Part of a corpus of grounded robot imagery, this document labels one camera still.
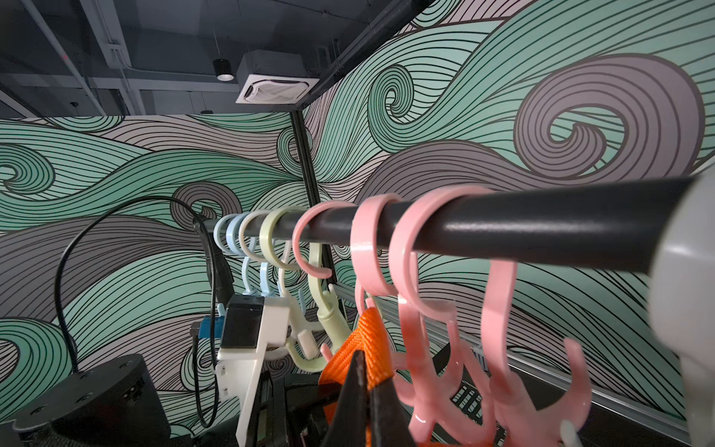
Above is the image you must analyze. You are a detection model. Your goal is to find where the large orange backpack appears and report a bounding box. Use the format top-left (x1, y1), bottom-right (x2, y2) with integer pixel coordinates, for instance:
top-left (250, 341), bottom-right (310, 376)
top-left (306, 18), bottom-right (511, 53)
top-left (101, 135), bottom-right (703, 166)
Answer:
top-left (318, 307), bottom-right (393, 446)

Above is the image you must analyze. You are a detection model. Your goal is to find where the light blue hook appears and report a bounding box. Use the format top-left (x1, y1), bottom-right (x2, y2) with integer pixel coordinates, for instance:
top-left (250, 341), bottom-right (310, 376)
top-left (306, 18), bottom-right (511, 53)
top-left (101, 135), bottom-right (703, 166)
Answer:
top-left (226, 210), bottom-right (272, 296)
top-left (213, 212), bottom-right (255, 295)

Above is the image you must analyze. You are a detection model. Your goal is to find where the white hook rightmost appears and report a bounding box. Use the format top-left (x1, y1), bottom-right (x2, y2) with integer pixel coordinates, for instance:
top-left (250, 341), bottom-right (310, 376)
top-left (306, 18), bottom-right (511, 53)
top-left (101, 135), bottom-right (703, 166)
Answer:
top-left (649, 172), bottom-right (714, 446)

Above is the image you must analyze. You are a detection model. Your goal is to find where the black ceiling spotlight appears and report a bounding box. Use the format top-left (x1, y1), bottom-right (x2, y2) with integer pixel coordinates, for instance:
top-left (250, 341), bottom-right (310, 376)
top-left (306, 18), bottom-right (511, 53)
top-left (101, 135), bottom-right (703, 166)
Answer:
top-left (212, 58), bottom-right (235, 82)

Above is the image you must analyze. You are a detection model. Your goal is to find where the light blue hook leftmost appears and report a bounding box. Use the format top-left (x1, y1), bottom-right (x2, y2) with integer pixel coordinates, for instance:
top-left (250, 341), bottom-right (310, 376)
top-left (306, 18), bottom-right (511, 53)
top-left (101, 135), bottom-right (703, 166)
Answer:
top-left (213, 212), bottom-right (255, 295)

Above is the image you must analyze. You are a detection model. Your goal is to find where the black clothes rack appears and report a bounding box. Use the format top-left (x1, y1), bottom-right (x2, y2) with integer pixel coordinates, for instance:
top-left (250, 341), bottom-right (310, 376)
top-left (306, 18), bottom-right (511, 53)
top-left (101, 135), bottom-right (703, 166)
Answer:
top-left (192, 174), bottom-right (699, 314)

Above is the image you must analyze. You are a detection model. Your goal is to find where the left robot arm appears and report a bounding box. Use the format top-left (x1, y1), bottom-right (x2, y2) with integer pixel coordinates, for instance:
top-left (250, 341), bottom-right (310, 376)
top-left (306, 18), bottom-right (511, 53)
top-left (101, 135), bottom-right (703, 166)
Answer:
top-left (1, 354), bottom-right (171, 446)

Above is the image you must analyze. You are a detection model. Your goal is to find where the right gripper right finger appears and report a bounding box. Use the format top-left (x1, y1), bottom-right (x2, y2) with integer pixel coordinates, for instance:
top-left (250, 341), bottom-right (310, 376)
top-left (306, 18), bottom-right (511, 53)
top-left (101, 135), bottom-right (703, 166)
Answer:
top-left (370, 382), bottom-right (416, 447)

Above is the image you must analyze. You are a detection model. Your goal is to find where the pink hook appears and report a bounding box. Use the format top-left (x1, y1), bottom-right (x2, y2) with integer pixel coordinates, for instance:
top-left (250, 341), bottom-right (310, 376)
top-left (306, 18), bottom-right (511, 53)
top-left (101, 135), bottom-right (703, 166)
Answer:
top-left (350, 194), bottom-right (435, 446)
top-left (388, 184), bottom-right (592, 446)
top-left (291, 199), bottom-right (359, 280)

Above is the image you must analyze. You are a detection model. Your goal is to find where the ceiling air conditioner unit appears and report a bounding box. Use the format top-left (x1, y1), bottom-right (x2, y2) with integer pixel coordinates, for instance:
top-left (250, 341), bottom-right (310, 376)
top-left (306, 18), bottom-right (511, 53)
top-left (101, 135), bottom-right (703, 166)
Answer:
top-left (236, 50), bottom-right (320, 105)

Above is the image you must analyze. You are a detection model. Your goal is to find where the pale green hook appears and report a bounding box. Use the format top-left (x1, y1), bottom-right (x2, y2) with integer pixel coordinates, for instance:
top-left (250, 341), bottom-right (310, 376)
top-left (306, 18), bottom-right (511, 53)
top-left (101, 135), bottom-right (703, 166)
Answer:
top-left (259, 207), bottom-right (351, 373)

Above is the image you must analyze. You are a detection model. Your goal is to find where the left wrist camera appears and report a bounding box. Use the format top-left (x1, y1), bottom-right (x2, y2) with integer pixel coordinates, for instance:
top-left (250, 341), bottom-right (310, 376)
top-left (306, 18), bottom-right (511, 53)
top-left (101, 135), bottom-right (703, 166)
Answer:
top-left (215, 294), bottom-right (290, 446)

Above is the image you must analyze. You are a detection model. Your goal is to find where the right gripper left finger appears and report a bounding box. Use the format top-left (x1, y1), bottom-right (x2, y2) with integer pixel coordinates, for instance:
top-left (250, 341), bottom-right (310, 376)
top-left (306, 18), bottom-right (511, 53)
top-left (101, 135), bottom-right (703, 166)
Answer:
top-left (321, 350), bottom-right (369, 447)

